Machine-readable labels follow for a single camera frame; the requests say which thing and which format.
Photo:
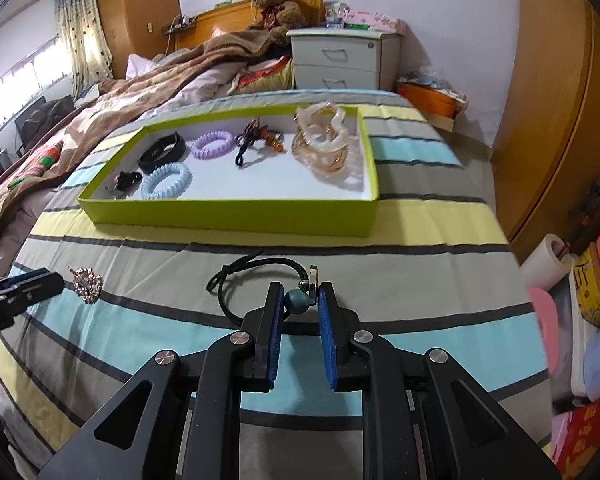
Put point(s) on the wooden headboard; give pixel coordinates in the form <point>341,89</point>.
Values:
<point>235,16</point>

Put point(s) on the pink round stool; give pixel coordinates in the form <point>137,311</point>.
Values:
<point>546,315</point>

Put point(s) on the pink tissue box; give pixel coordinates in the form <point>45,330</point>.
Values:
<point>376,21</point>

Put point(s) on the white bedside cabinet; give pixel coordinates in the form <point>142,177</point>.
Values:
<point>345,59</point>

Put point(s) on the striped bed sheet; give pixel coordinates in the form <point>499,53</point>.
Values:
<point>435,272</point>

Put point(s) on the wooden door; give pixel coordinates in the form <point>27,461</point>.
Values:
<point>547,151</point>

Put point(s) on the small black hair clip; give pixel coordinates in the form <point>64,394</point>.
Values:
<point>124,182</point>

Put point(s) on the brown teddy bear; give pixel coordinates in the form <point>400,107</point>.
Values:
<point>277,17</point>

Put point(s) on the green shallow tray box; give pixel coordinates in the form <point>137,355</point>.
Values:
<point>270,193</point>

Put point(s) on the wooden wardrobe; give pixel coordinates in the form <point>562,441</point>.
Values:
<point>135,26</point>

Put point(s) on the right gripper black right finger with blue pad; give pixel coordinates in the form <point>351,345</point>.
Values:
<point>337,326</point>

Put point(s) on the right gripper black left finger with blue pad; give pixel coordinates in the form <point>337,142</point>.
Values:
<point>265,328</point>

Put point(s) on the patterned window curtain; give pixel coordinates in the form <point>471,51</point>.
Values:
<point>79,29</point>

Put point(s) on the white paper roll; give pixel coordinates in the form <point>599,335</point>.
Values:
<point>544,268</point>

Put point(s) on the orange storage box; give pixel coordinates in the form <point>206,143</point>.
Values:
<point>438,101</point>

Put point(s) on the brown fleece blanket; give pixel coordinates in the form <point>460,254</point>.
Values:
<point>123,101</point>

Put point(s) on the translucent pink hair claw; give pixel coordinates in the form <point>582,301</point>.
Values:
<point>321,142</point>

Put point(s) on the yellow tin box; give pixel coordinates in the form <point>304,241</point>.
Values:
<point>586,272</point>

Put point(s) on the black wristband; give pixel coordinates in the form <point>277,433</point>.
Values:
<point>165,150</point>

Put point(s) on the red green patterned pillow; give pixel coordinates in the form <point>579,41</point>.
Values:
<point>43,166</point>

